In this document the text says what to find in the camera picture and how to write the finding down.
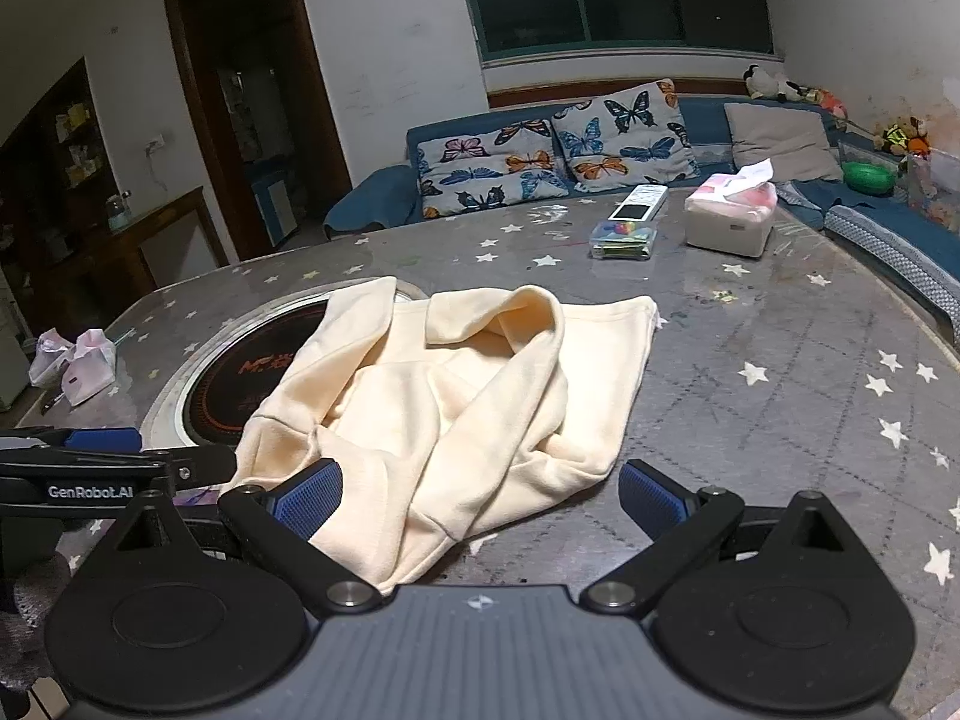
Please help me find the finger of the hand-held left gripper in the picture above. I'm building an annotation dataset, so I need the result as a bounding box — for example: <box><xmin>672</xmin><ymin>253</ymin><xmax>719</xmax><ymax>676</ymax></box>
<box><xmin>0</xmin><ymin>444</ymin><xmax>236</xmax><ymax>508</ymax></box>
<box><xmin>0</xmin><ymin>426</ymin><xmax>145</xmax><ymax>460</ymax></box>

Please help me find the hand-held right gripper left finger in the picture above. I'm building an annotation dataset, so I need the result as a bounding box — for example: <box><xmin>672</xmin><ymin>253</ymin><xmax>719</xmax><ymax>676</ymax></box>
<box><xmin>105</xmin><ymin>457</ymin><xmax>383</xmax><ymax>614</ymax></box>

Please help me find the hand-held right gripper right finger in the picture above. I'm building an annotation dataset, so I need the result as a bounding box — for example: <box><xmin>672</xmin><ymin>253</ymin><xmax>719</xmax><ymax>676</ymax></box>
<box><xmin>580</xmin><ymin>457</ymin><xmax>865</xmax><ymax>614</ymax></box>

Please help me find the cream garment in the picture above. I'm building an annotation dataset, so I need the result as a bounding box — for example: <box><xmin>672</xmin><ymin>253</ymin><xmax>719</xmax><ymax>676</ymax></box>
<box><xmin>220</xmin><ymin>275</ymin><xmax>659</xmax><ymax>598</ymax></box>

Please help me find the person's left hand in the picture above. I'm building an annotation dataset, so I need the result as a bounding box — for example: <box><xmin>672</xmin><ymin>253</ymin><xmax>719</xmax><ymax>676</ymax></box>
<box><xmin>0</xmin><ymin>553</ymin><xmax>74</xmax><ymax>692</ymax></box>

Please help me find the crumpled white tissue packet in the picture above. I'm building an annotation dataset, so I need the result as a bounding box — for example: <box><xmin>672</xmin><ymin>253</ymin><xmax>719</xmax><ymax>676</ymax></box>
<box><xmin>60</xmin><ymin>330</ymin><xmax>119</xmax><ymax>407</ymax></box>

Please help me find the round built-in induction cooker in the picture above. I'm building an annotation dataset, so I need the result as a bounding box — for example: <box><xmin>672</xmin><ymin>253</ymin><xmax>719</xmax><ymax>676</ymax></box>
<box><xmin>141</xmin><ymin>281</ymin><xmax>437</xmax><ymax>460</ymax></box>

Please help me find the wooden sideboard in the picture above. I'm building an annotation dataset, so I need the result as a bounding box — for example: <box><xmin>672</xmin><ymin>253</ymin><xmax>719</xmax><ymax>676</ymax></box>
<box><xmin>75</xmin><ymin>186</ymin><xmax>230</xmax><ymax>308</ymax></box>

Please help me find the grey star-print tablecloth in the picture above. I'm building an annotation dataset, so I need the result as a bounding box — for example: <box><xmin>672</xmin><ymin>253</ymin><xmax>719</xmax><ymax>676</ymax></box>
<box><xmin>15</xmin><ymin>187</ymin><xmax>960</xmax><ymax>706</ymax></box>

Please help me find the clear plastic box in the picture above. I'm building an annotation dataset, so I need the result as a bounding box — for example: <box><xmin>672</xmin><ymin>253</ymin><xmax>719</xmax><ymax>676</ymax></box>
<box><xmin>589</xmin><ymin>220</ymin><xmax>661</xmax><ymax>262</ymax></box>

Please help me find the white pink tissue box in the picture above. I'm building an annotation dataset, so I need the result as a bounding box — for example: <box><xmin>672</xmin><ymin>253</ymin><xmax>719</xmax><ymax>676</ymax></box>
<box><xmin>685</xmin><ymin>159</ymin><xmax>779</xmax><ymax>256</ymax></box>

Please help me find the white blue appliance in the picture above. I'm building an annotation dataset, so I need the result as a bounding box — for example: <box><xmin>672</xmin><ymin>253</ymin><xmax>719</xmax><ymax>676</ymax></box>
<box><xmin>251</xmin><ymin>157</ymin><xmax>296</xmax><ymax>238</ymax></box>

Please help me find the white remote control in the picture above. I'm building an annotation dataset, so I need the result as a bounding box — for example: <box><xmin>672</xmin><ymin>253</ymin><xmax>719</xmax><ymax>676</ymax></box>
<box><xmin>609</xmin><ymin>184</ymin><xmax>670</xmax><ymax>224</ymax></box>

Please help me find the wooden shelf cabinet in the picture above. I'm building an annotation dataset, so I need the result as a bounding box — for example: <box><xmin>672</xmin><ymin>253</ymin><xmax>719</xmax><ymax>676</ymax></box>
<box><xmin>0</xmin><ymin>56</ymin><xmax>113</xmax><ymax>346</ymax></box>

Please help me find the butterfly print cushion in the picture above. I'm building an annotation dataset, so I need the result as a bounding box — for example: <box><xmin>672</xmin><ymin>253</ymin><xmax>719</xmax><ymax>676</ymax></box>
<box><xmin>551</xmin><ymin>79</ymin><xmax>698</xmax><ymax>192</ymax></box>
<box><xmin>416</xmin><ymin>118</ymin><xmax>572</xmax><ymax>220</ymax></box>

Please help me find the blue sofa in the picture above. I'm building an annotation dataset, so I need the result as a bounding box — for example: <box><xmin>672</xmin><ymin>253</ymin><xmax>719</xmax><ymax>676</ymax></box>
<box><xmin>324</xmin><ymin>79</ymin><xmax>960</xmax><ymax>350</ymax></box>

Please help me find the beige cushion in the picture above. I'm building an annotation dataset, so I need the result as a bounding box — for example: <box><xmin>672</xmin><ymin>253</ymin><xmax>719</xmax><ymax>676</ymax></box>
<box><xmin>724</xmin><ymin>101</ymin><xmax>845</xmax><ymax>182</ymax></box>

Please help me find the green bowl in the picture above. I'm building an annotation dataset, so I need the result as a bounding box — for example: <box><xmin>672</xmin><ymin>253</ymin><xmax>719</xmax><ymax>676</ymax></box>
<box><xmin>844</xmin><ymin>160</ymin><xmax>898</xmax><ymax>194</ymax></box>

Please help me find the clear storage bin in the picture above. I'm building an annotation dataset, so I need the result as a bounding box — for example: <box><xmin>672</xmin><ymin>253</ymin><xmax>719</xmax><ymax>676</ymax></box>
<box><xmin>904</xmin><ymin>150</ymin><xmax>960</xmax><ymax>235</ymax></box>

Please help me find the black white plush toy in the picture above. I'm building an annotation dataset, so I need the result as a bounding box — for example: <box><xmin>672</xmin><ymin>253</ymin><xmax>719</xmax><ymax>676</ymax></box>
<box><xmin>742</xmin><ymin>64</ymin><xmax>790</xmax><ymax>100</ymax></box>

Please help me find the pink plush toy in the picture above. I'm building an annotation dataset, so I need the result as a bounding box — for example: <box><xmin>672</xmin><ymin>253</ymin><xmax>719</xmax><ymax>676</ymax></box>
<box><xmin>787</xmin><ymin>79</ymin><xmax>850</xmax><ymax>121</ymax></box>

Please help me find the orange yellow plush toy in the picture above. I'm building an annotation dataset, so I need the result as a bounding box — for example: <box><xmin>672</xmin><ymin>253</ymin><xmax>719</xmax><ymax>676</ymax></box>
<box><xmin>872</xmin><ymin>116</ymin><xmax>932</xmax><ymax>160</ymax></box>

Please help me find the wooden door frame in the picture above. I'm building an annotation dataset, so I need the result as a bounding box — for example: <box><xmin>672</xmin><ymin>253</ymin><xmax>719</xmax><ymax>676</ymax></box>
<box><xmin>165</xmin><ymin>0</ymin><xmax>353</xmax><ymax>263</ymax></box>

